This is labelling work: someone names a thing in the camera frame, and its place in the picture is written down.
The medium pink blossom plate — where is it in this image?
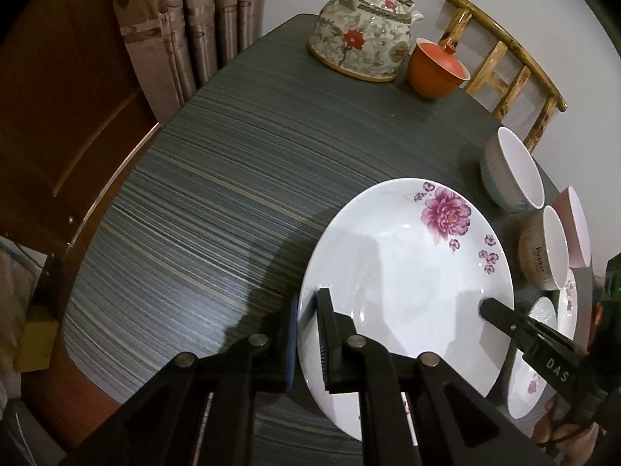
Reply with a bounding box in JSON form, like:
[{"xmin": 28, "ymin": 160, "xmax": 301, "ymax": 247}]
[{"xmin": 507, "ymin": 297, "xmax": 558, "ymax": 420}]

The small pink blossom plate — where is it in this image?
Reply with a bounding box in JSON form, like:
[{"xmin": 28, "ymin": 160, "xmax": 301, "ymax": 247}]
[{"xmin": 557, "ymin": 270, "xmax": 578, "ymax": 340}]

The white bowl with lettering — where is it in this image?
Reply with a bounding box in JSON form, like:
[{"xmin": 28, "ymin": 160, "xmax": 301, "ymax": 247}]
[{"xmin": 518, "ymin": 205, "xmax": 568, "ymax": 291}]

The large peony flower plate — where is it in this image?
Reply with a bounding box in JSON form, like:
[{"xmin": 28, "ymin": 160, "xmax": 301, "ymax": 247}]
[{"xmin": 298, "ymin": 178, "xmax": 513, "ymax": 439}]

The large pink bowl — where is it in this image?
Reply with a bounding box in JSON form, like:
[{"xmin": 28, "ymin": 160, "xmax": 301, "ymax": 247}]
[{"xmin": 553, "ymin": 185, "xmax": 592, "ymax": 268}]

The white bowl blue print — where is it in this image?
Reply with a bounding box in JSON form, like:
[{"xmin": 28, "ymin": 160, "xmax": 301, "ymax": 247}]
[{"xmin": 480, "ymin": 126, "xmax": 545, "ymax": 212}]

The person's right hand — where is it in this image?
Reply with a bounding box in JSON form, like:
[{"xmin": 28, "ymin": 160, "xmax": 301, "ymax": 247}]
[{"xmin": 532, "ymin": 395, "xmax": 599, "ymax": 466}]

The bamboo wooden chair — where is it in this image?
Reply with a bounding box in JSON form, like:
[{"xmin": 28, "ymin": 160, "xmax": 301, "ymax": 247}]
[{"xmin": 439, "ymin": 0, "xmax": 567, "ymax": 151}]

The orange lidded tea cup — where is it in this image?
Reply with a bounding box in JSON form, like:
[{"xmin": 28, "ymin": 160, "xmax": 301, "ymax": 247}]
[{"xmin": 406, "ymin": 38, "xmax": 470, "ymax": 100}]

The floral ceramic teapot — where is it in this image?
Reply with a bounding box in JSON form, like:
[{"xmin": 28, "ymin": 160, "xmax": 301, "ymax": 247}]
[{"xmin": 307, "ymin": 0, "xmax": 424, "ymax": 83}]

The dark wooden cabinet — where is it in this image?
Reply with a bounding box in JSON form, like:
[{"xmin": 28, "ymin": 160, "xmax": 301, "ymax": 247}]
[{"xmin": 1, "ymin": 0, "xmax": 157, "ymax": 257}]

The beige patterned curtain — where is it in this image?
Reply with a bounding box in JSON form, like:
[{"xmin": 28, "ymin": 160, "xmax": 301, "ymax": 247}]
[{"xmin": 113, "ymin": 0, "xmax": 263, "ymax": 123}]

